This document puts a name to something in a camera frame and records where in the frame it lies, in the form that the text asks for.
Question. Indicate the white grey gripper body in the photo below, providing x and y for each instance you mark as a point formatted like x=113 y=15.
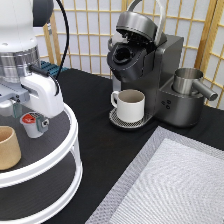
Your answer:
x=36 y=92

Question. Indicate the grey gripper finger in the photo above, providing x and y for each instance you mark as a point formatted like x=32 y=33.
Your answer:
x=17 y=110
x=42 y=123

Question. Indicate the white coffee pod red lid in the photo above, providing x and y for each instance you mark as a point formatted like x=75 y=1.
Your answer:
x=28 y=121

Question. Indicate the grey pod coffee machine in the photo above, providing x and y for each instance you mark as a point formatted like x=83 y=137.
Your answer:
x=141 y=57

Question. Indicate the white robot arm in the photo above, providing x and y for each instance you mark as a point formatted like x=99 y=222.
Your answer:
x=19 y=54

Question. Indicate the tan ceramic cup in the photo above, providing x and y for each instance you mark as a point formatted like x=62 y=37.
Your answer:
x=10 y=153

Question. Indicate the white two-tier round shelf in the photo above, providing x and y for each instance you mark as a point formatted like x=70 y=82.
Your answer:
x=48 y=174

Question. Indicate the white ceramic mug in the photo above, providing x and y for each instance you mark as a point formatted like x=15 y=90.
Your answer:
x=129 y=105

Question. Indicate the grey woven placemat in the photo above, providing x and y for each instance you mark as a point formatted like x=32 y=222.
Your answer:
x=172 y=180

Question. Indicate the steel milk frother jug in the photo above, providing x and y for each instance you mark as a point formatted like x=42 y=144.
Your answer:
x=188 y=81

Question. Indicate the wooden shoji screen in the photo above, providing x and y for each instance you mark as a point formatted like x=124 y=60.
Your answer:
x=76 y=35

